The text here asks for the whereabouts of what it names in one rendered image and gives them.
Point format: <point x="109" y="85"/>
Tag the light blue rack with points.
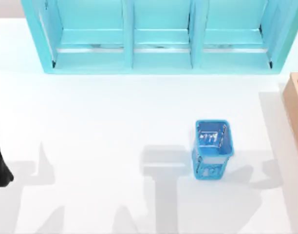
<point x="161" y="61"/>

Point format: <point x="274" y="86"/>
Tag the blue basket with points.
<point x="213" y="146"/>

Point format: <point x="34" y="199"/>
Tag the salmon-coloured shallow box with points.
<point x="293" y="102"/>

